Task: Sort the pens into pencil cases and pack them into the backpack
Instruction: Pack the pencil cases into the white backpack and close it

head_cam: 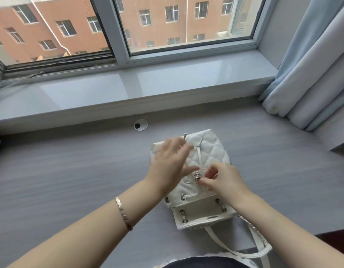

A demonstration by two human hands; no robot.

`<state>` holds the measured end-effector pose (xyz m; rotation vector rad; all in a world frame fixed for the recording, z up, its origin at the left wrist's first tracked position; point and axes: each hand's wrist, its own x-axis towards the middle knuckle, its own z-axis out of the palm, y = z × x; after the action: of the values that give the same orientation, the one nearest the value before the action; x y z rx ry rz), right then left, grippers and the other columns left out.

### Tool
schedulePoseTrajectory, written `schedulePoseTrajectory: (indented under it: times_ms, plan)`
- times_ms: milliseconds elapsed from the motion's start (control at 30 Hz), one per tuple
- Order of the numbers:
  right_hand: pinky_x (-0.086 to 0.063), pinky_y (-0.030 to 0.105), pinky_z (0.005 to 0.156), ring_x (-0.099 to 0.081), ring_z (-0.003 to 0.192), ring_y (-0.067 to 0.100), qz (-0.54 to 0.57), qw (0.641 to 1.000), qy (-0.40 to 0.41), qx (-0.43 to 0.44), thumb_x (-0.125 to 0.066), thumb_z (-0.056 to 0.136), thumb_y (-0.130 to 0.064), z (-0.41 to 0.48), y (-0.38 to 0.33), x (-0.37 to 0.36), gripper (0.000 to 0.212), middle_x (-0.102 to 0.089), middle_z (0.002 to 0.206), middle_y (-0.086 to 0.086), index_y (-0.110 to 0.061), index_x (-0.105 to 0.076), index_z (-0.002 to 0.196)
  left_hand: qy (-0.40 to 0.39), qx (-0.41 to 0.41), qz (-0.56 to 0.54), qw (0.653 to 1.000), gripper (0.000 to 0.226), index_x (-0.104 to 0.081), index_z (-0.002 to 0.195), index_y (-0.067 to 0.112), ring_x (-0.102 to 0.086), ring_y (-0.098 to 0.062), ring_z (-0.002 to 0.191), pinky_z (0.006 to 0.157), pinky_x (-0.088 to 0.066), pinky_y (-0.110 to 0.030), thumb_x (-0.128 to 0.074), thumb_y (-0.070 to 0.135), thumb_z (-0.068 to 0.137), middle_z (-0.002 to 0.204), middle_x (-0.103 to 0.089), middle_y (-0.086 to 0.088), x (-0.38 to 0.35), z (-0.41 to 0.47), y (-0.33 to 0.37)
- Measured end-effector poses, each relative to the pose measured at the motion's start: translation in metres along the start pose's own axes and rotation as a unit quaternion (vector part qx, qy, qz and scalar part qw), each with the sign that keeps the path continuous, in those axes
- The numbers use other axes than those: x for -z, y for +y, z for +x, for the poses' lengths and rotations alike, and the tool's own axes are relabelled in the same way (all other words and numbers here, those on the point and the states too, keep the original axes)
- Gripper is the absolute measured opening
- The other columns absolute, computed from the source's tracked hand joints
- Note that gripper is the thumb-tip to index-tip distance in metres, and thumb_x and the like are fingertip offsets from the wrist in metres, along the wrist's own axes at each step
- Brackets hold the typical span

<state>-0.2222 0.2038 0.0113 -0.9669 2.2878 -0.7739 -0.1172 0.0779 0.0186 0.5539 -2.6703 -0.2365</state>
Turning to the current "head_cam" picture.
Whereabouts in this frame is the person's left hand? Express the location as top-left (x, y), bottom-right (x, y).
top-left (145, 136), bottom-right (200, 197)

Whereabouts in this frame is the person's right hand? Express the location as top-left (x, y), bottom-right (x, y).
top-left (199, 162), bottom-right (255, 210)

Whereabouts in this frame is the white quilted backpack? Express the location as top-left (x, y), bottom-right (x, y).
top-left (149, 128), bottom-right (273, 260)

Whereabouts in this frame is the person's left forearm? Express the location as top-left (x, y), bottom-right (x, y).
top-left (7, 180), bottom-right (167, 268)

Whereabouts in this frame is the person's right forearm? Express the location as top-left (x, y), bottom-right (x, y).
top-left (236, 192), bottom-right (344, 268)

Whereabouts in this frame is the grey wooden desk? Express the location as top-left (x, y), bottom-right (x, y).
top-left (0, 97), bottom-right (344, 268)

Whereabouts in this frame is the white window sill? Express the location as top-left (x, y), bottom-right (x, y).
top-left (0, 50), bottom-right (278, 136)

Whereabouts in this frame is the grey side board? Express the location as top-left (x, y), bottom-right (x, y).
top-left (312, 106), bottom-right (344, 154)

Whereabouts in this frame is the pale blue curtain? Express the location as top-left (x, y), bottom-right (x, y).
top-left (258, 0), bottom-right (344, 132)

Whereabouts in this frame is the brick apartment building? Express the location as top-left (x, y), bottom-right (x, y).
top-left (0, 0), bottom-right (256, 66)

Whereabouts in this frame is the silver link bracelet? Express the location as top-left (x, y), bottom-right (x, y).
top-left (115, 197), bottom-right (133, 232)

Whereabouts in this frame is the white window frame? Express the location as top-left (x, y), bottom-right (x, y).
top-left (0, 0), bottom-right (276, 90)

